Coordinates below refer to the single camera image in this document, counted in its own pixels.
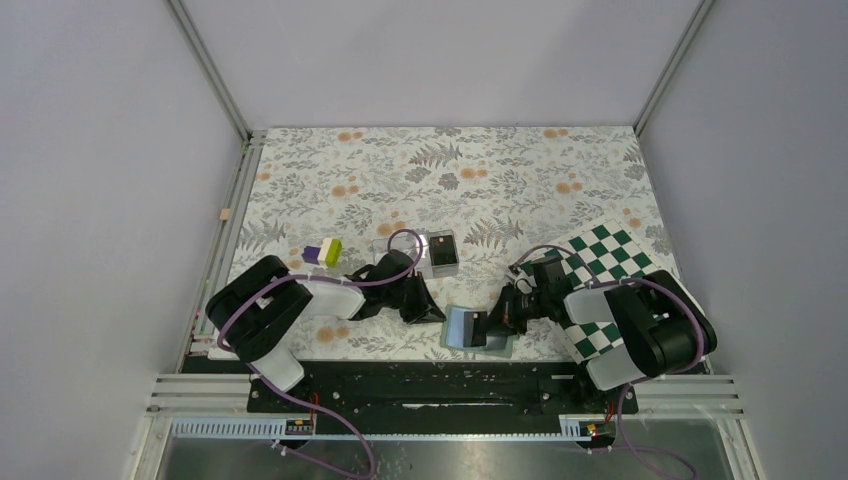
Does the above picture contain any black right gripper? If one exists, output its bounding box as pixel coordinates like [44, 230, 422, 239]
[477, 282, 550, 337]

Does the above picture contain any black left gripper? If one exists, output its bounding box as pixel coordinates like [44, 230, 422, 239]
[384, 271, 446, 325]

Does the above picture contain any clear card box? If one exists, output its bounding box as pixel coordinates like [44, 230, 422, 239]
[370, 229, 460, 280]

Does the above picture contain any green card holder wallet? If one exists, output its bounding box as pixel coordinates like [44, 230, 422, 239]
[440, 305, 514, 358]

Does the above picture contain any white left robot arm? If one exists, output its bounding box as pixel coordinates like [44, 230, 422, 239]
[205, 249, 446, 411]

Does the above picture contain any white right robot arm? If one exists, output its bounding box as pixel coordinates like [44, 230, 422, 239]
[464, 257, 717, 412]

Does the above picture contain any dark credit card stack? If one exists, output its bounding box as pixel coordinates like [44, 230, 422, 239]
[429, 234, 458, 267]

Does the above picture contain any purple white green block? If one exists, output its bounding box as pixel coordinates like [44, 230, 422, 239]
[301, 237, 342, 268]

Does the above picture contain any green white checkerboard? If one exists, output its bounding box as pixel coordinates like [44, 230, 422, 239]
[518, 218, 675, 363]

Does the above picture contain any floral patterned table mat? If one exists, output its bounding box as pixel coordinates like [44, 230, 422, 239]
[225, 127, 707, 364]

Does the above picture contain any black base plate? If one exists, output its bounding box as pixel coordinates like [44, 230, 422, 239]
[180, 354, 654, 435]

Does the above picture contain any aluminium frame rail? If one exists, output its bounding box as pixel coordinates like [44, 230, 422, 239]
[123, 130, 267, 479]

